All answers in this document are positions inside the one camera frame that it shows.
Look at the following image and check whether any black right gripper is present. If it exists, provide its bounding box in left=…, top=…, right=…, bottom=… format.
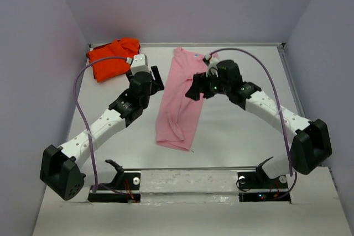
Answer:
left=186, top=68, right=231, bottom=99

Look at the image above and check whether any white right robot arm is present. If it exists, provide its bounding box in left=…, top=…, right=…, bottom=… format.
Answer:
left=185, top=60, right=332, bottom=187

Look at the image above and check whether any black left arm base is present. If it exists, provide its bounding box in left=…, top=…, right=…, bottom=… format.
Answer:
left=87, top=171, right=141, bottom=203

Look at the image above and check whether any orange t shirt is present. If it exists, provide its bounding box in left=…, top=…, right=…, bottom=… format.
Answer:
left=86, top=37, right=140, bottom=83

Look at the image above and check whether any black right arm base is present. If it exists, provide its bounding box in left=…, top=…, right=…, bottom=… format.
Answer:
left=236, top=171, right=291, bottom=202

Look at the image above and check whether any pink t shirt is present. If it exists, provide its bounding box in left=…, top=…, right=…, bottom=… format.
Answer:
left=155, top=47, right=207, bottom=151

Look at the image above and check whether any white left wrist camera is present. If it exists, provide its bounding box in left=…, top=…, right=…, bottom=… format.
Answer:
left=126, top=54, right=149, bottom=75

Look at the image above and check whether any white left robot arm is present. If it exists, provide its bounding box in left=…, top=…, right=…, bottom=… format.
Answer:
left=40, top=66, right=164, bottom=201

